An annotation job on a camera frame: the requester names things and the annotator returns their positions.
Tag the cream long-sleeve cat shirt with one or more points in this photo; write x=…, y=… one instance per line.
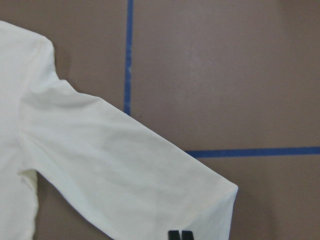
x=122, y=177

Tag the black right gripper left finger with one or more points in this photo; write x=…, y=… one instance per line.
x=173, y=235

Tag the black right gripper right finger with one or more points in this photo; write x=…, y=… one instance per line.
x=187, y=235

